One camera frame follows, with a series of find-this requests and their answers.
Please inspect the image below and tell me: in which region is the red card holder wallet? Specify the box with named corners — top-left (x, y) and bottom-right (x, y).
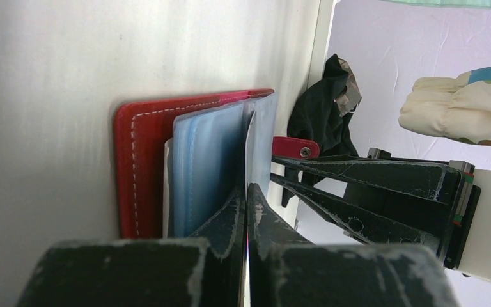
top-left (114, 89), bottom-right (320, 239)

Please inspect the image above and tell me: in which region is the black clothes pile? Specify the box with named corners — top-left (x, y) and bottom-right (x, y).
top-left (281, 54), bottom-right (362, 209)

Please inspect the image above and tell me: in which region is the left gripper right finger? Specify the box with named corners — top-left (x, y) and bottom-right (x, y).
top-left (247, 184), bottom-right (458, 306)

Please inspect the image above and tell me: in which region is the mint green cartoon cloth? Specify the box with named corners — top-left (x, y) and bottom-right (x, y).
top-left (398, 67), bottom-right (491, 146)

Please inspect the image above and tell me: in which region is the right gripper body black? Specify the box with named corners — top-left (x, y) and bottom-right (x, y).
top-left (343, 160), bottom-right (481, 269)

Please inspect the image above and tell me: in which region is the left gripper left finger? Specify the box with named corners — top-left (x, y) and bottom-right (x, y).
top-left (18, 189), bottom-right (246, 306)

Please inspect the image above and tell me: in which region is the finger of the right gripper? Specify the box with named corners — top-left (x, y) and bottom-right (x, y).
top-left (270, 173), bottom-right (442, 255)
top-left (272, 156), bottom-right (462, 203)

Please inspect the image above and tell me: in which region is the black VIP credit card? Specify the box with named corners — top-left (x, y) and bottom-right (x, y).
top-left (244, 111), bottom-right (256, 198)

